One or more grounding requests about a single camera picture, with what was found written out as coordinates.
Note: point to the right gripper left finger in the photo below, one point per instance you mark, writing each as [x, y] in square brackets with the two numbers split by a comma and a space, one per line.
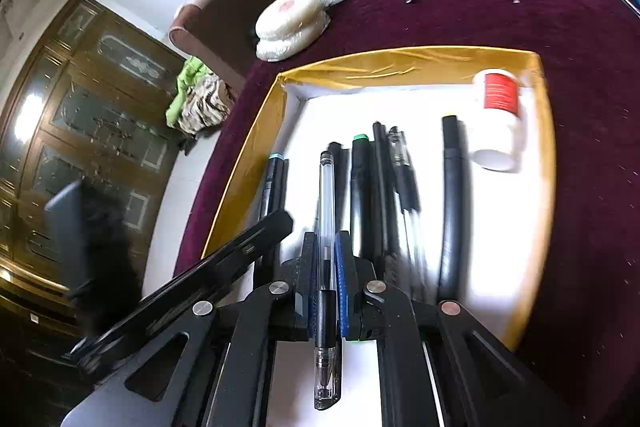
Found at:
[212, 366]

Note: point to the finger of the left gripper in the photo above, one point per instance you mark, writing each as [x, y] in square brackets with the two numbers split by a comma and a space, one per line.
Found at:
[211, 278]

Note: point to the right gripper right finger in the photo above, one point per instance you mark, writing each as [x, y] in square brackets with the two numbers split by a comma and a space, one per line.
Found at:
[437, 364]

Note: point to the black marker yellow cap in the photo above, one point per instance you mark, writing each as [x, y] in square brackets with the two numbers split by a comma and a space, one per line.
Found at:
[453, 218]

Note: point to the clear cap gel pen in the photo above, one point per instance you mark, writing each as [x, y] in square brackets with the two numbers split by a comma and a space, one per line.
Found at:
[326, 385]

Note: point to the transparent ballpoint pen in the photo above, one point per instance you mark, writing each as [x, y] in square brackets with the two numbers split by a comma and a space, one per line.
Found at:
[405, 181]

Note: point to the black marker green cap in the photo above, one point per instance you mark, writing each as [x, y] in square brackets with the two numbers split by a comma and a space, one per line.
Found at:
[360, 198]

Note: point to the white red label pill bottle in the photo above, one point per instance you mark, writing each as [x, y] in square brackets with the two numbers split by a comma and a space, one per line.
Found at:
[496, 130]

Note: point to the long black marker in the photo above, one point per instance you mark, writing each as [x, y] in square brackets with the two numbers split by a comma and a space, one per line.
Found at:
[341, 163]

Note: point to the black test gel pen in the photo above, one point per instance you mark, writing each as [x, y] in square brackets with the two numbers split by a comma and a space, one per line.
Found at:
[388, 265]

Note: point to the gold lined white box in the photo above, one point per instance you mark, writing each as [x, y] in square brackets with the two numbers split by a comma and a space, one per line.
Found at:
[421, 191]

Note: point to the wooden cabinet doors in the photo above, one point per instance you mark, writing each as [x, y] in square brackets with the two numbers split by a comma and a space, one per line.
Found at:
[89, 103]

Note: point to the green and patterned cloth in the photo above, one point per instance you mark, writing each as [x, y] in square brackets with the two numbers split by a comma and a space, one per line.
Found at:
[203, 99]

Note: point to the brown armchair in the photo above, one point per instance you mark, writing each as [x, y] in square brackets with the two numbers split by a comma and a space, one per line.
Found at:
[221, 33]

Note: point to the wrapped white round cakes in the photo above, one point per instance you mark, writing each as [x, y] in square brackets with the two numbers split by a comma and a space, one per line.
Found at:
[286, 27]

